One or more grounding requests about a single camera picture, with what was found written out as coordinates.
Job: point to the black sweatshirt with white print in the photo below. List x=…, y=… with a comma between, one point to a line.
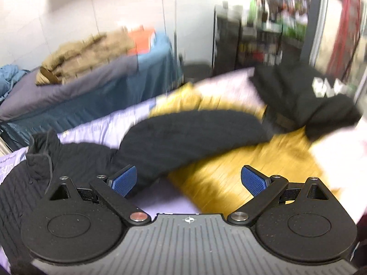
x=298, y=97

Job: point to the mustard yellow garment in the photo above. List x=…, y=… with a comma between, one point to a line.
x=229, y=177

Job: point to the black metal rack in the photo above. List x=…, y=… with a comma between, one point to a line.
x=258, y=43

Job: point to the white cloth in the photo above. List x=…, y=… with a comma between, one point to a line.
x=341, y=160

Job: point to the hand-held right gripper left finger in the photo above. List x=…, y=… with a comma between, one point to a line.
x=124, y=181

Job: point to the black quilted jacket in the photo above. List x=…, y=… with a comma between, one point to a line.
x=186, y=137

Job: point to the purple floral bedsheet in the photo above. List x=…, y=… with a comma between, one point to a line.
x=109, y=123

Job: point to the orange cloth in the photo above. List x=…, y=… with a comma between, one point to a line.
x=142, y=40

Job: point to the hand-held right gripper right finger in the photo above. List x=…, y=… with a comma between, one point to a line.
x=253, y=181

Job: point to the white cylindrical container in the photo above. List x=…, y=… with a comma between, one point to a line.
x=195, y=20

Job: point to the blue down jacket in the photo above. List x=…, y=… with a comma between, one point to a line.
x=10, y=78

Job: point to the khaki jacket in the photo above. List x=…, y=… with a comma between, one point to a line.
x=86, y=54

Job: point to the bed with teal skirt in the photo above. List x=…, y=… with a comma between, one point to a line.
x=94, y=91

